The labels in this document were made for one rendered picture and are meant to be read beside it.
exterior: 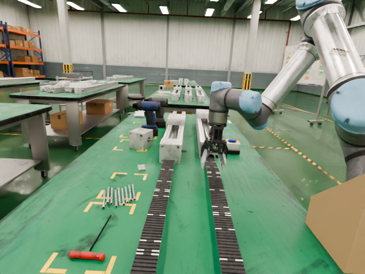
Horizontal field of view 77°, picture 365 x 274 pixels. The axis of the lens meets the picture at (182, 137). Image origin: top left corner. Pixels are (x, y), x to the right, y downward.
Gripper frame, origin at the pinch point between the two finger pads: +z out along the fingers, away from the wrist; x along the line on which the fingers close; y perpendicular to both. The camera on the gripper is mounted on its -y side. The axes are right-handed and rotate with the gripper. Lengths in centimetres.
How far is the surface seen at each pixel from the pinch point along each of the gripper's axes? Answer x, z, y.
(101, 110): -187, 50, -361
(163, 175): -19.8, -0.1, 11.4
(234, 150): 14.2, 1.3, -25.8
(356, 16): 728, -305, -1101
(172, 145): -17.8, -5.4, -8.4
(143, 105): -40, -16, -50
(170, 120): -23, -8, -49
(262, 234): 10.8, 3.3, 36.4
